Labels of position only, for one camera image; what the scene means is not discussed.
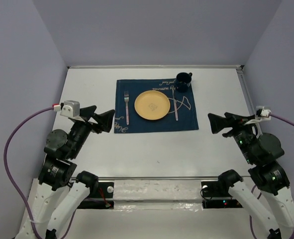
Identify dark blue cup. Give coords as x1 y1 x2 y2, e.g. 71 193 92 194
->
175 72 193 93

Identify dark blue patterned cloth napkin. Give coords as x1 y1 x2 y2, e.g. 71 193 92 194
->
114 79 198 133

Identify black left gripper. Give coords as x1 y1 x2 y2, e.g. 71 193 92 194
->
69 104 116 157

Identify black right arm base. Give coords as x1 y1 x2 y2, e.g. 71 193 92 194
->
200 181 243 209

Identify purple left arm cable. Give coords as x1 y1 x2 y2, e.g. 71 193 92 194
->
3 106 74 239

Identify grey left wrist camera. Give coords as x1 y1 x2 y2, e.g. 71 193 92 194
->
60 100 83 121

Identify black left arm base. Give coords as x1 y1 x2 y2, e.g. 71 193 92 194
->
77 181 114 210

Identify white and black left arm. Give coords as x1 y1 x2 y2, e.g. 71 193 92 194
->
13 101 115 239

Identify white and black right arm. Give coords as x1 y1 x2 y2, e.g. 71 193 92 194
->
207 107 294 239

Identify knife with pink handle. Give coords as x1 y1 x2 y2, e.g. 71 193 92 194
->
172 88 179 121

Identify tan round plate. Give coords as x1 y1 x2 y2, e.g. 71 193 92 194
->
134 90 171 120

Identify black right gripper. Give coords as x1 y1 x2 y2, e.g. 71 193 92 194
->
207 111 255 162

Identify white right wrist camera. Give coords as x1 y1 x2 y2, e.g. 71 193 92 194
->
244 106 272 125

